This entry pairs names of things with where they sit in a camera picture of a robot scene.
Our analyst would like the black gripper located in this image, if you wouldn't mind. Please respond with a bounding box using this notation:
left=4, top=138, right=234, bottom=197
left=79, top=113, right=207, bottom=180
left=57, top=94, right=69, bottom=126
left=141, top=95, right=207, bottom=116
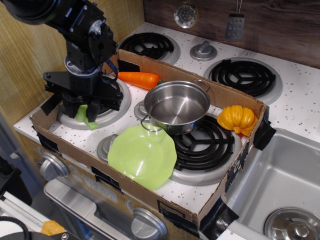
left=43, top=71, right=124, bottom=123

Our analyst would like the green toy broccoli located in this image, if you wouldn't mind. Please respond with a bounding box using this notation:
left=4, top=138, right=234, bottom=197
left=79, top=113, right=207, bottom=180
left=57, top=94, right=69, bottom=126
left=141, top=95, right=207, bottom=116
left=74, top=104, right=99, bottom=131

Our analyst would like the stainless steel pot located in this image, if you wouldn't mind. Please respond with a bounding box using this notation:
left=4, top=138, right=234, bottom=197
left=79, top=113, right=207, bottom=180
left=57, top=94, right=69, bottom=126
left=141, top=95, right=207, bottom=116
left=140, top=79, right=211, bottom=135

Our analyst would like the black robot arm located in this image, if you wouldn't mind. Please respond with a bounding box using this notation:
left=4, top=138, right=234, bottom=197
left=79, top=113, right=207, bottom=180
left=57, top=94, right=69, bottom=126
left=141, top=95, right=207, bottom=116
left=2, top=0, right=123, bottom=123

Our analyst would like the front left stove burner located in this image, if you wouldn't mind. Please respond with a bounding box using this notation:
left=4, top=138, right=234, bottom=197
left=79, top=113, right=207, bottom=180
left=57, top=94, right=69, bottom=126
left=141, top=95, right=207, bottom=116
left=57, top=79, right=131, bottom=130

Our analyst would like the stove burner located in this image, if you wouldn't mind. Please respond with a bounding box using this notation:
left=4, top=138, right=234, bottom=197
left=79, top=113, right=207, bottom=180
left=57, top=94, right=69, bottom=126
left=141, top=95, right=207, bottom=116
left=118, top=32, right=181, bottom=65
left=57, top=79, right=131, bottom=130
left=203, top=57, right=283, bottom=105
left=170, top=114, right=242, bottom=187

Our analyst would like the silver front stove knob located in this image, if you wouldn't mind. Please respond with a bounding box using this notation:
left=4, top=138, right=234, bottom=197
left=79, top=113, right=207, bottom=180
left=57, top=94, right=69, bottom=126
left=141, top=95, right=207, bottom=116
left=97, top=134, right=118, bottom=162

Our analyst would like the silver stove knob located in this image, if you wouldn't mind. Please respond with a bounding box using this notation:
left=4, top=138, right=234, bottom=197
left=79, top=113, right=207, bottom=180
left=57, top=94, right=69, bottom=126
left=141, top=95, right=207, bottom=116
left=134, top=100, right=150, bottom=123
left=189, top=41, right=218, bottom=62
left=97, top=134, right=118, bottom=162

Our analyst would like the silver centre stove knob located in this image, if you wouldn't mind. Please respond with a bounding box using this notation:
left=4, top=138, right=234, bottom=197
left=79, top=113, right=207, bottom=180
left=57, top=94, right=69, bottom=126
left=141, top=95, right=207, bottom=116
left=134, top=100, right=150, bottom=123

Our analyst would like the left silver oven knob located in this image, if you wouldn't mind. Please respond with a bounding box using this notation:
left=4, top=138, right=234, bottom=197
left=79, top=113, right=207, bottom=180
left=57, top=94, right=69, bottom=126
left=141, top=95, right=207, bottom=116
left=39, top=152, right=70, bottom=181

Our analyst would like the silver oven knob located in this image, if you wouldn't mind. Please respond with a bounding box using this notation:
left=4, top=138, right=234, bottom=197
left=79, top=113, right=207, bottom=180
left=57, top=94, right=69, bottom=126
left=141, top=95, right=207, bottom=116
left=130, top=207, right=168, bottom=240
left=39, top=152, right=70, bottom=181

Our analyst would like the orange toy carrot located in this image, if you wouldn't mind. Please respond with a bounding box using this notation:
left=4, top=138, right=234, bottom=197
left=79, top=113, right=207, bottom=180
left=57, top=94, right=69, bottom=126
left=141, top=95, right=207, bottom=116
left=117, top=72, right=160, bottom=90

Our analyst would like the light green plastic plate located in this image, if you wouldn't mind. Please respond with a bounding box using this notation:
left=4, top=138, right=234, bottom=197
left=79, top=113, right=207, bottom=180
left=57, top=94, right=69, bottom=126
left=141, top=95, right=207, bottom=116
left=107, top=124, right=177, bottom=190

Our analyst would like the back left stove burner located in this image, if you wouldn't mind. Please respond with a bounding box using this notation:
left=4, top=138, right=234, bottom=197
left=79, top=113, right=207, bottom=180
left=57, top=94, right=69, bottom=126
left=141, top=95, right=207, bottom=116
left=118, top=32, right=181, bottom=65

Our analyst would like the orange yellow cloth scrap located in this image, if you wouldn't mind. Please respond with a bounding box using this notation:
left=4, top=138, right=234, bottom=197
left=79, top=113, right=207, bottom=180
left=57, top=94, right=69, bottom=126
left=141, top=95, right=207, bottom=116
left=40, top=220, right=66, bottom=236

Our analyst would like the silver top stove knob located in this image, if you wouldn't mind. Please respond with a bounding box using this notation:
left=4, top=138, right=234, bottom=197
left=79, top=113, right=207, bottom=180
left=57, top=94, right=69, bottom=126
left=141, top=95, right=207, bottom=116
left=189, top=41, right=218, bottom=62

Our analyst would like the right silver oven knob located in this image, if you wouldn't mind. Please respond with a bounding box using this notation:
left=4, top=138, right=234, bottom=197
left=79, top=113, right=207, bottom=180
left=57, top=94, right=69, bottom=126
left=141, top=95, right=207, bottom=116
left=130, top=207, right=168, bottom=240

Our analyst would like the front right stove burner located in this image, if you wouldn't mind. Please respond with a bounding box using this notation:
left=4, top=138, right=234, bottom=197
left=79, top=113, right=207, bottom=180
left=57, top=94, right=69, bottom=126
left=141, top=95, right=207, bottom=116
left=170, top=114, right=242, bottom=187

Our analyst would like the hanging metal strainer ladle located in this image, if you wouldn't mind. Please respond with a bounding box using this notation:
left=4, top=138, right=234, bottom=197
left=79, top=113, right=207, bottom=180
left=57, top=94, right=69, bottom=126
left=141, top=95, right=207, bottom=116
left=173, top=0, right=199, bottom=29

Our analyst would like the orange toy pumpkin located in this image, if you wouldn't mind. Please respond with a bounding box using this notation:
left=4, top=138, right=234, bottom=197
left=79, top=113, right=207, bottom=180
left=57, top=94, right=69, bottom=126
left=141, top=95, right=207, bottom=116
left=217, top=105, right=258, bottom=137

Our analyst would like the hanging grey slotted spatula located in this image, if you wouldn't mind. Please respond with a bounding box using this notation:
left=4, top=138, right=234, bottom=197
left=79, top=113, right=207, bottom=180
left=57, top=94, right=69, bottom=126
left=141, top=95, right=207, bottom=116
left=224, top=0, right=245, bottom=40

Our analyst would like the back right stove burner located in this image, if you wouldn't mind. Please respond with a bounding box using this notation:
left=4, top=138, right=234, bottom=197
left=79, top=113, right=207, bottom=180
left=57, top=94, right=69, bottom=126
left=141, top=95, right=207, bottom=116
left=203, top=57, right=283, bottom=105

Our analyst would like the brown cardboard fence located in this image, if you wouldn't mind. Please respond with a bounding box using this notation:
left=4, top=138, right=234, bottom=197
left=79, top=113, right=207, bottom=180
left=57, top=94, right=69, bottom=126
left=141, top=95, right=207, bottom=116
left=29, top=48, right=277, bottom=240

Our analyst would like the grey toy sink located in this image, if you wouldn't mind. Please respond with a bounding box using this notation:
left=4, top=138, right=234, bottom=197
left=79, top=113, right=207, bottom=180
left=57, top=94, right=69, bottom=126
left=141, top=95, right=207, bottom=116
left=223, top=129, right=320, bottom=240

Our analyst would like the silver sink drain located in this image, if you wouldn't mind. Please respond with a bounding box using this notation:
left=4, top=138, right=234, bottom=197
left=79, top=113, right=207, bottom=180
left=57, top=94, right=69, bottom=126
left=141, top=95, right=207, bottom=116
left=263, top=207, right=320, bottom=240

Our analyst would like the silver oven door handle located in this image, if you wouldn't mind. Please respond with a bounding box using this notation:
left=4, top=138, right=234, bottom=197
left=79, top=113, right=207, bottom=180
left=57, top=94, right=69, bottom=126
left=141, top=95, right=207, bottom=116
left=44, top=179, right=129, bottom=240

